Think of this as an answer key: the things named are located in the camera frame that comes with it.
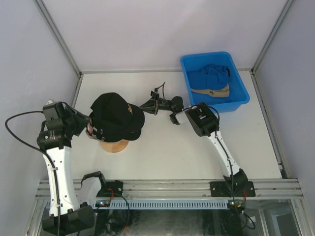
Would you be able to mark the black cap gold logo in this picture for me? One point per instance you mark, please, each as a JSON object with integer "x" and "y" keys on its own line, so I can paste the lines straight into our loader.
{"x": 110, "y": 112}

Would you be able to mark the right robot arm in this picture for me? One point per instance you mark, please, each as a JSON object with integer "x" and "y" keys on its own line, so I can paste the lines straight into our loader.
{"x": 205, "y": 121}

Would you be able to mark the aluminium frame post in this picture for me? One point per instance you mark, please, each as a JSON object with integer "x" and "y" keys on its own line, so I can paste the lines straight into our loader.
{"x": 272, "y": 35}
{"x": 43, "y": 10}

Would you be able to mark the black baseball cap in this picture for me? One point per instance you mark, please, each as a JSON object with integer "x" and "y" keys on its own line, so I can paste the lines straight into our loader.
{"x": 113, "y": 136}

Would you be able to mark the right aluminium frame post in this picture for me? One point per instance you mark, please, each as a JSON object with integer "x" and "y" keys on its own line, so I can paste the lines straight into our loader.
{"x": 272, "y": 35}

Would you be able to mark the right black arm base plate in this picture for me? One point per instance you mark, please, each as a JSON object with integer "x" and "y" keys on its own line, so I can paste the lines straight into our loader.
{"x": 220, "y": 189}

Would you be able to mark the grey slotted cable duct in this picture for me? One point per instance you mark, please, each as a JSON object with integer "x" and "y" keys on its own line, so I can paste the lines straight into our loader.
{"x": 161, "y": 204}

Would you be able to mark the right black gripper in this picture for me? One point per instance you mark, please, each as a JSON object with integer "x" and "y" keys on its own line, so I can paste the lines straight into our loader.
{"x": 151, "y": 105}

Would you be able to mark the wooden hat stand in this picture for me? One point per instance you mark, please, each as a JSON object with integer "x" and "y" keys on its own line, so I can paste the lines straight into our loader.
{"x": 114, "y": 147}

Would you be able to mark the left aluminium frame post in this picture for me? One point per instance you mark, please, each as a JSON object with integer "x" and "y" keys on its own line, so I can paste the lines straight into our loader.
{"x": 43, "y": 10}

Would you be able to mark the blue plastic bin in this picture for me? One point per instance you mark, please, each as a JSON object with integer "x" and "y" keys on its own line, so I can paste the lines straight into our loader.
{"x": 238, "y": 93}

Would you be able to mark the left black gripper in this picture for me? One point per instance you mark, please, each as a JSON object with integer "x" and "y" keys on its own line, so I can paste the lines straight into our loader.
{"x": 82, "y": 120}

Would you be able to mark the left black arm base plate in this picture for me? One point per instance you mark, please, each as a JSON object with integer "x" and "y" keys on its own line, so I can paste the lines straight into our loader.
{"x": 111, "y": 188}

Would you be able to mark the aluminium front rail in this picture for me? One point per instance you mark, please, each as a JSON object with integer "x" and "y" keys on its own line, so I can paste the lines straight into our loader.
{"x": 266, "y": 189}

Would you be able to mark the beige baseball cap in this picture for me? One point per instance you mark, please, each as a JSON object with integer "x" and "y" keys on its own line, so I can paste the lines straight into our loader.
{"x": 93, "y": 136}

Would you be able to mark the tan cap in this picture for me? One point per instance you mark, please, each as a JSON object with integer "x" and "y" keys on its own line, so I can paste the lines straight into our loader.
{"x": 221, "y": 93}

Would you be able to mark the blue baseball cap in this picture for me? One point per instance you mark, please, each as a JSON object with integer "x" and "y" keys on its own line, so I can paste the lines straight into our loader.
{"x": 211, "y": 76}

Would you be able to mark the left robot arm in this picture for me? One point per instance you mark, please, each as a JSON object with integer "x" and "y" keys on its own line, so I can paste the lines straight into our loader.
{"x": 70, "y": 211}

